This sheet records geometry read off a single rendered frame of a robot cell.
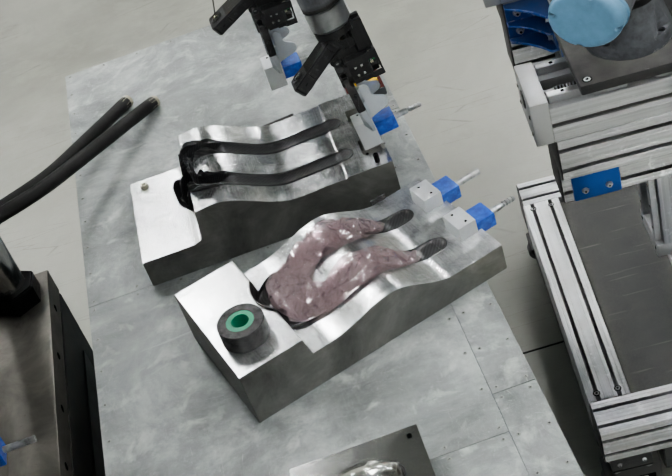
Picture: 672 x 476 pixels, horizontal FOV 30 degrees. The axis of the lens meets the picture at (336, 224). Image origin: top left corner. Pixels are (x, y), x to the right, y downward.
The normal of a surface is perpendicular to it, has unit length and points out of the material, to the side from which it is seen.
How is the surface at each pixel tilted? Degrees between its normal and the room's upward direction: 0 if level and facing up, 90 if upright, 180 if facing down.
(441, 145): 0
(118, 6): 0
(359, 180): 90
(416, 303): 90
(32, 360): 0
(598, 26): 97
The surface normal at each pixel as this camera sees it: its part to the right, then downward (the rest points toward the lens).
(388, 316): 0.49, 0.46
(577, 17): -0.31, 0.76
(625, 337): -0.26, -0.74
